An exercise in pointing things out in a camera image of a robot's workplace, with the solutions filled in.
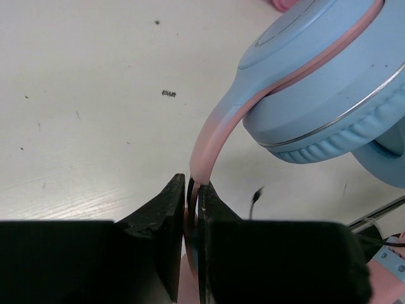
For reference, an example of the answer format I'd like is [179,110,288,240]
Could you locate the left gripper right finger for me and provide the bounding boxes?
[198,185,370,303]

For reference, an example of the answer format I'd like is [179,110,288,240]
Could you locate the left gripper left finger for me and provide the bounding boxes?
[1,174,185,303]

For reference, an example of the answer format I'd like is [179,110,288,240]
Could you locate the black headphone cable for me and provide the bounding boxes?
[186,177,405,248]

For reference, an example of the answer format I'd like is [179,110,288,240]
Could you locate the pink blue cat-ear headphones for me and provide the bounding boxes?
[183,0,405,282]

